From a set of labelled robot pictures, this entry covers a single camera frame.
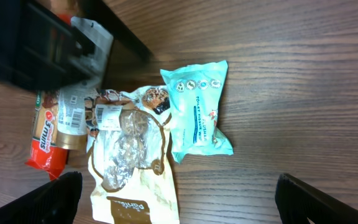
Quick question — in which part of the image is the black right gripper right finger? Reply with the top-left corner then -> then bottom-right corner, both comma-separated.
275,173 -> 358,224

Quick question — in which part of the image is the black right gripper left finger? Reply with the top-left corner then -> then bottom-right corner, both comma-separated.
0,172 -> 83,224

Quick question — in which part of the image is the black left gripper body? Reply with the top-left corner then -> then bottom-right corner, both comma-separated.
0,1 -> 95,90

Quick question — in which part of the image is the beige bread snack bag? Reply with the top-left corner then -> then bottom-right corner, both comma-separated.
85,86 -> 180,223

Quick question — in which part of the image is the white cream tube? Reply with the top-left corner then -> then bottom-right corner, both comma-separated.
56,17 -> 114,150

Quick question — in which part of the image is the teal tissue wipes pack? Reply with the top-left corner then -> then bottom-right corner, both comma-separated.
160,60 -> 234,163

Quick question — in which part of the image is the red orange spaghetti pack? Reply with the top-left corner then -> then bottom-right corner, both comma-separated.
25,90 -> 68,180

